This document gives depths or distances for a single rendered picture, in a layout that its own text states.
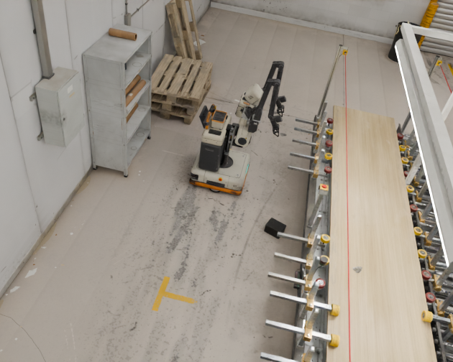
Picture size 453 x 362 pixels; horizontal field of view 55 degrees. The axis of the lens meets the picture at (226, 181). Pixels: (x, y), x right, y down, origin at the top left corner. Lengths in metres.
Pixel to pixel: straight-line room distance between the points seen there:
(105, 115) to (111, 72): 0.56
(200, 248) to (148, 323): 1.04
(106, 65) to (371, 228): 3.08
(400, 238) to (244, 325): 1.65
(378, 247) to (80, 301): 2.77
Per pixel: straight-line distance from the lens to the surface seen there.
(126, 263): 4.61
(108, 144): 5.31
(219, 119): 5.04
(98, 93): 4.96
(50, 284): 4.56
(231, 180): 5.20
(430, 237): 4.43
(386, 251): 4.08
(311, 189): 4.67
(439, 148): 2.52
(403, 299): 3.80
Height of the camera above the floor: 3.66
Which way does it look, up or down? 41 degrees down
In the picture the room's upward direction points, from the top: 10 degrees clockwise
